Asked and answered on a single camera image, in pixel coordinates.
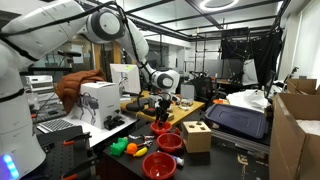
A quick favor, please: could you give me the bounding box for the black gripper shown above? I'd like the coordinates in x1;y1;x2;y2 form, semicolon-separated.
156;100;171;123

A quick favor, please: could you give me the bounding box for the orange basketball toy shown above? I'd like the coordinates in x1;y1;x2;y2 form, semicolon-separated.
126;143;138;155

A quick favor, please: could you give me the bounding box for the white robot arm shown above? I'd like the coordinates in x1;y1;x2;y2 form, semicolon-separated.
0;0;179;180

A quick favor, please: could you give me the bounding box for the orange triangle block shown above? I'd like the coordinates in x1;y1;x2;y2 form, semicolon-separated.
174;128;180;135

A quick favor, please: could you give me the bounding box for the yellow toy banana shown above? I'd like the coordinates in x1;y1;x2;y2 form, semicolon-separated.
133;147;148;157

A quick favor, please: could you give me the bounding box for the green monster plush toy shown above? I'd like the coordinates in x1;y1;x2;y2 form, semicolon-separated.
110;137;128;156

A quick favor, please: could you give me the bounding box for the red plastic bowl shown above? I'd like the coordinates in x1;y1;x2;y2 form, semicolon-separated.
156;133;183;152
150;122;172;135
142;152;176;180

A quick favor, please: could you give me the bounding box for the silver fork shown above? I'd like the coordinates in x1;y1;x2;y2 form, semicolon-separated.
128;135;142;140

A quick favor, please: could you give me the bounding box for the wooden shape sorter box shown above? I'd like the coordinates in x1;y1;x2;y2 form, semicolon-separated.
182;121;211;153

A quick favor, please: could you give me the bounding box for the white blue toothpaste tube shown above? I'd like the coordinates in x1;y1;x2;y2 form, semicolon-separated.
171;155;184;166

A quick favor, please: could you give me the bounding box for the computer monitor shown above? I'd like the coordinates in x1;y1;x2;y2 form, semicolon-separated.
110;64;141;94

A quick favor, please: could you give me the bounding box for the white robot dog box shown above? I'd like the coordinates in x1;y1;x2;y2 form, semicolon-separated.
71;82;120;129

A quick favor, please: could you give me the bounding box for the brown jacket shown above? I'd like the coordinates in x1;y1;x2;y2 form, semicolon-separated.
55;69;106;113

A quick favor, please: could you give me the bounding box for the black keyboard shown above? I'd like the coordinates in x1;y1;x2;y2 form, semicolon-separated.
37;119;74;133

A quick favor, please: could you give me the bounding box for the cardboard box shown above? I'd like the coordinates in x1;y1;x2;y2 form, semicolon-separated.
269;79;320;180

